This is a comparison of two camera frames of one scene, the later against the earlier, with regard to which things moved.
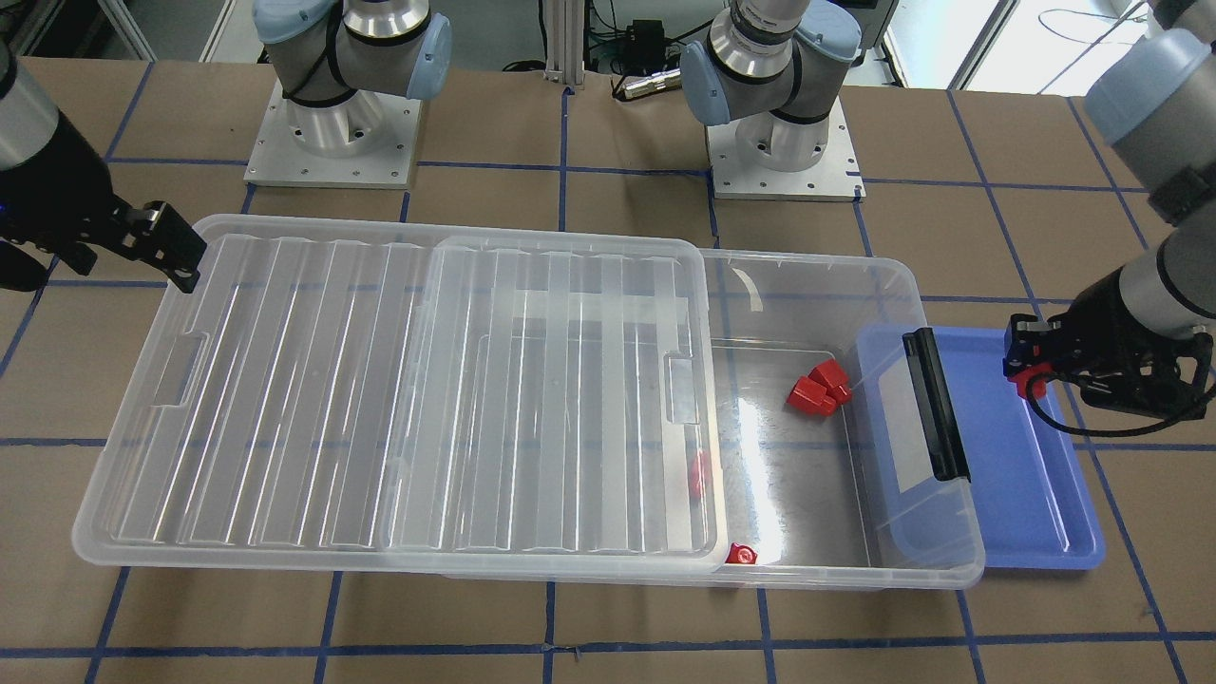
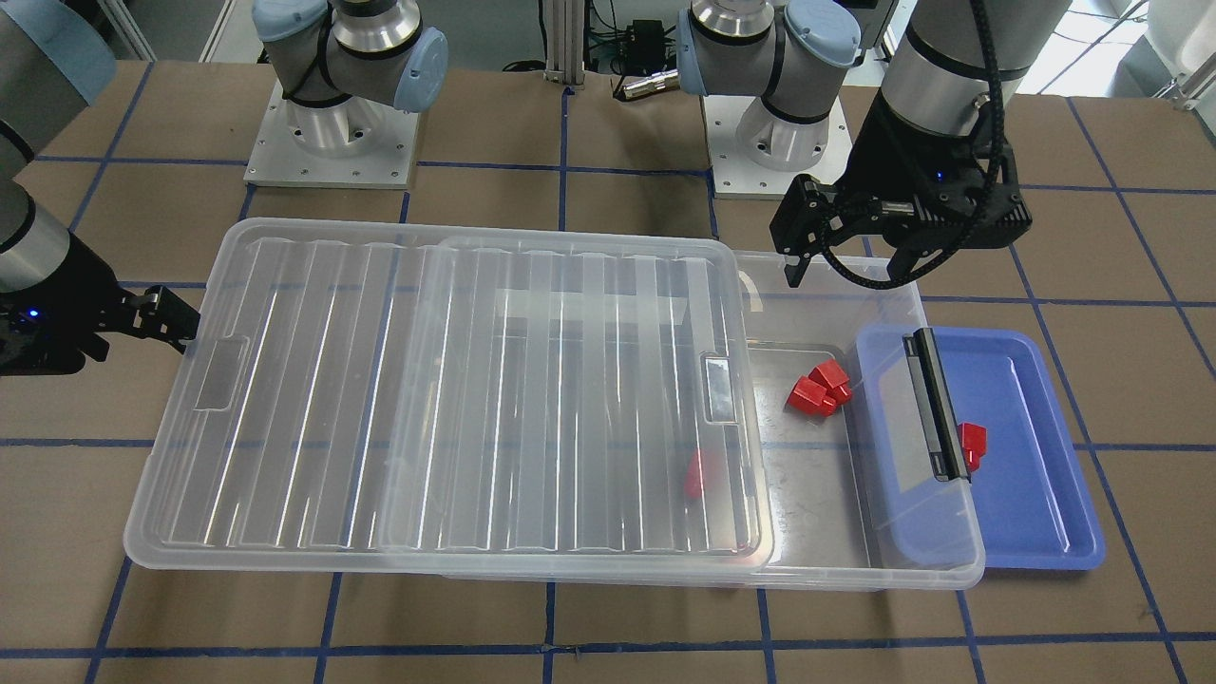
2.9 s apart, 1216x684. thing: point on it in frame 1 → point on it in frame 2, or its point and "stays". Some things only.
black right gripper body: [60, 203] → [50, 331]
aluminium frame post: [564, 53] stays
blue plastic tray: [1025, 505] stays
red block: [699, 474] stays
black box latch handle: [937, 405] stays
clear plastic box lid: [423, 397] stays
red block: [1038, 387] → [974, 443]
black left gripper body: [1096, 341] → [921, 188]
